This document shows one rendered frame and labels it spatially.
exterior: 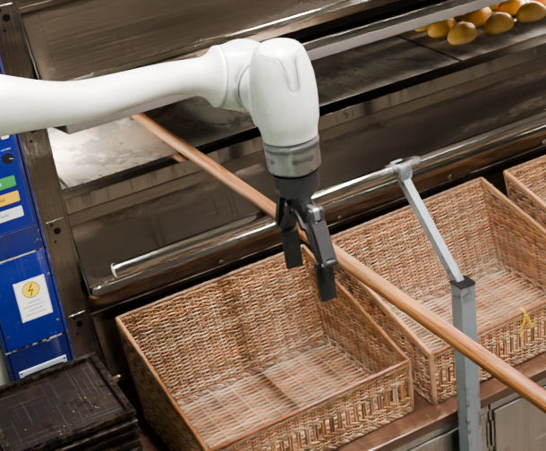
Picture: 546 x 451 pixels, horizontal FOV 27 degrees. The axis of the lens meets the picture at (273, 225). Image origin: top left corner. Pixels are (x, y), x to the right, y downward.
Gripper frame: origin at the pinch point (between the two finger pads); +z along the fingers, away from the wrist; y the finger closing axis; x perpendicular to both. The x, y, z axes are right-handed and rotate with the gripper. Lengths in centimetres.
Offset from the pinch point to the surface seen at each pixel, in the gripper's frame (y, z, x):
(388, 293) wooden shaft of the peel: -4.2, 11.3, 16.3
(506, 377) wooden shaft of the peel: 28.2, 12.4, 19.9
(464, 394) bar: -35, 65, 48
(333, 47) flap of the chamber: -78, -11, 44
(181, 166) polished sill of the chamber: -89, 12, 5
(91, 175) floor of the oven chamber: -96, 11, -16
